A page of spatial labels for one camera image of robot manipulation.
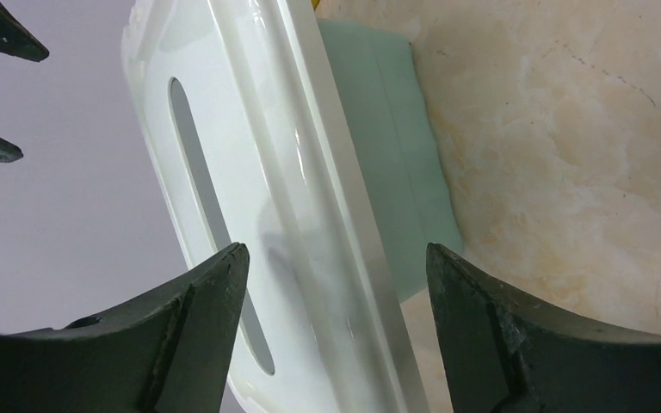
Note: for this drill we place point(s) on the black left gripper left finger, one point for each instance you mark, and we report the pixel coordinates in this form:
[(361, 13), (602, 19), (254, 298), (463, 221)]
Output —
[(166, 350)]

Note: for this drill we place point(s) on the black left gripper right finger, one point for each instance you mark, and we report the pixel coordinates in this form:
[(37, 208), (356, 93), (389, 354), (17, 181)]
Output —
[(505, 350)]

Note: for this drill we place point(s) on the white plastic tray lid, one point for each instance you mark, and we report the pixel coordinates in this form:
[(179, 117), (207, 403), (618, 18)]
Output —
[(246, 132)]

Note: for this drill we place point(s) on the teal plastic bin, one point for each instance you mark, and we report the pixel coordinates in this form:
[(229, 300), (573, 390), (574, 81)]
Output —
[(397, 152)]

